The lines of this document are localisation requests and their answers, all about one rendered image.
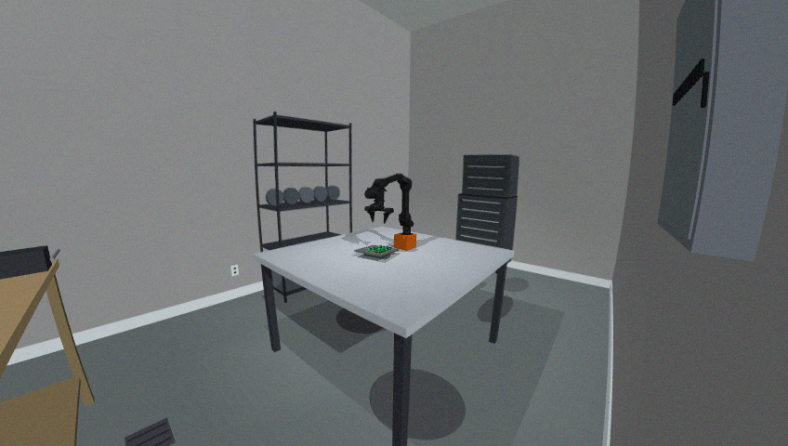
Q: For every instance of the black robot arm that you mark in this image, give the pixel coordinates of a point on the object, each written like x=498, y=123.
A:
x=377, y=192

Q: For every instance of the dark grey switch panel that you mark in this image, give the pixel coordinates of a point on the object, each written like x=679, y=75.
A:
x=377, y=251

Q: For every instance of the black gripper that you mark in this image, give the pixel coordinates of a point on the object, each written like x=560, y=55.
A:
x=386, y=210

